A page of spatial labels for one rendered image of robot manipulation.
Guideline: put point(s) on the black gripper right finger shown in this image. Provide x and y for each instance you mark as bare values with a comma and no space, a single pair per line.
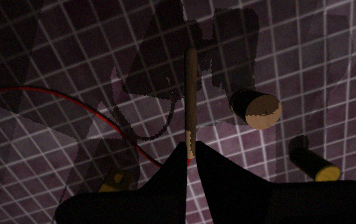
237,196

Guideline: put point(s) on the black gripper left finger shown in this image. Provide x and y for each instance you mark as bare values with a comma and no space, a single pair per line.
162,200

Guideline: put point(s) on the thin wooden stick with dark red string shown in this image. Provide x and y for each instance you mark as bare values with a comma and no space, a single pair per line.
190,94

